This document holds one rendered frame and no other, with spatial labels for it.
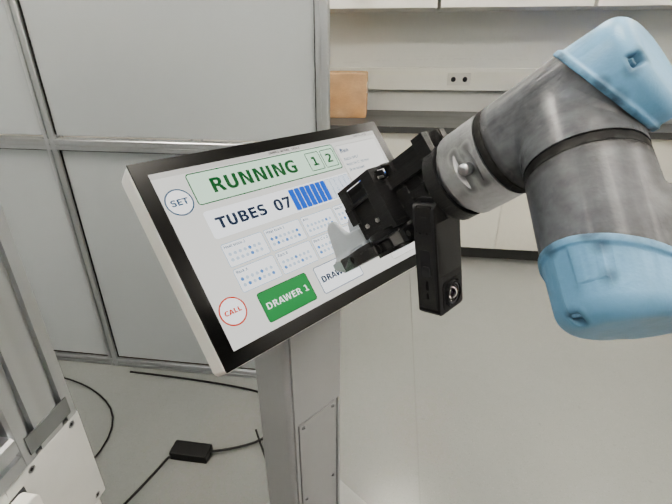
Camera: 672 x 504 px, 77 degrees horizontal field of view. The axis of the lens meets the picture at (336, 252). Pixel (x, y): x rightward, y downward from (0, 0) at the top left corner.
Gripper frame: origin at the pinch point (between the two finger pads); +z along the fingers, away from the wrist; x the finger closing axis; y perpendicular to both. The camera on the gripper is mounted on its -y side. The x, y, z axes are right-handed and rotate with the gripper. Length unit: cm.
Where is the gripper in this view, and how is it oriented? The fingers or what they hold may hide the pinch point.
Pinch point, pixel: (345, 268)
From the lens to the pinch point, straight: 52.8
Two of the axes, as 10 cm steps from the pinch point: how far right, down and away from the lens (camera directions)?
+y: -4.6, -8.9, 0.7
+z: -5.5, 3.4, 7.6
